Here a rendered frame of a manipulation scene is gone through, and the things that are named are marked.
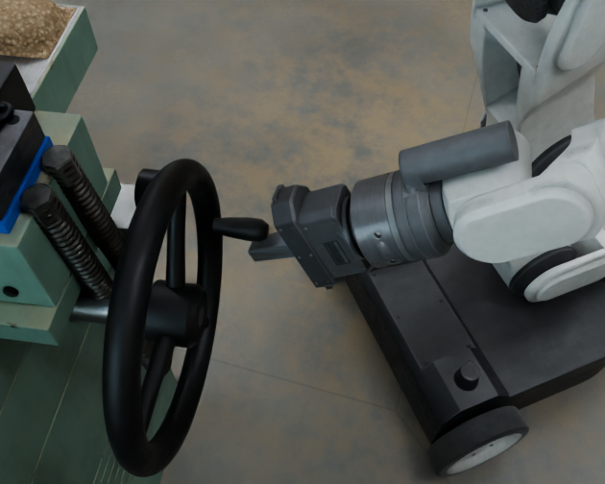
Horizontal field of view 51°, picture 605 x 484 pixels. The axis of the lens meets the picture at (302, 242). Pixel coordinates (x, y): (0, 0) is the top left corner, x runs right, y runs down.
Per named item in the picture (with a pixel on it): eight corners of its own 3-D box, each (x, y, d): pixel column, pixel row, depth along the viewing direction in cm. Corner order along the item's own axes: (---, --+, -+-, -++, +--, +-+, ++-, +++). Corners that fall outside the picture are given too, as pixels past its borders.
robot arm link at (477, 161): (430, 205, 67) (542, 180, 61) (421, 280, 60) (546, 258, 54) (388, 120, 61) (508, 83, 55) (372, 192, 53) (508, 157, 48)
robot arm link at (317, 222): (337, 248, 73) (437, 227, 67) (320, 312, 66) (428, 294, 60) (284, 163, 66) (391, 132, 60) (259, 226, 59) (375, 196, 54)
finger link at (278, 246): (257, 240, 70) (305, 229, 67) (249, 261, 68) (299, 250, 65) (250, 230, 69) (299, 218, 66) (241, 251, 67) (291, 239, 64)
